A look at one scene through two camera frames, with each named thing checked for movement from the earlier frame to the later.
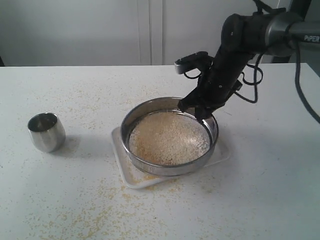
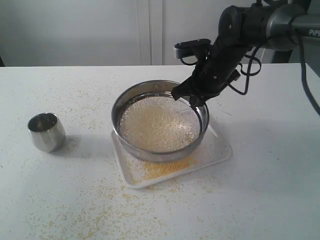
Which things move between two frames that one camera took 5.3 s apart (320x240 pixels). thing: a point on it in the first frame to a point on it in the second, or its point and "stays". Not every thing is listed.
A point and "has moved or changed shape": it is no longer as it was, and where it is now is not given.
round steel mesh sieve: (160, 139) has moved or changed shape
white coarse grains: (170, 138) to (160, 124)
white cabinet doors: (112, 33) stays
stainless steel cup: (47, 131) stays
